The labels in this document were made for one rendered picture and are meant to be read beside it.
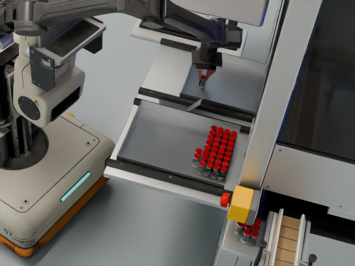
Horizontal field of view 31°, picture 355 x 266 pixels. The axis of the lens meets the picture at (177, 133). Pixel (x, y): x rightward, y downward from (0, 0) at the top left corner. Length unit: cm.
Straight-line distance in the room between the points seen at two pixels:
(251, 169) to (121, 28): 227
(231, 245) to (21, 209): 106
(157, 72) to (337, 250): 87
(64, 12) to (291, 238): 88
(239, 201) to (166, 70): 72
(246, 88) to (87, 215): 104
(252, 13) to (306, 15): 127
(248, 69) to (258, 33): 166
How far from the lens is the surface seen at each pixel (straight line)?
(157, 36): 258
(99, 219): 295
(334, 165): 172
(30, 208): 264
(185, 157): 204
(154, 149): 204
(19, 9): 191
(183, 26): 187
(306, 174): 176
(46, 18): 185
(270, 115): 162
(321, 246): 200
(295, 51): 149
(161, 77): 229
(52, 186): 271
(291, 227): 188
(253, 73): 237
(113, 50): 375
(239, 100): 225
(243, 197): 178
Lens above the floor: 241
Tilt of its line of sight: 47 degrees down
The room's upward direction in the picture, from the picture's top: 9 degrees clockwise
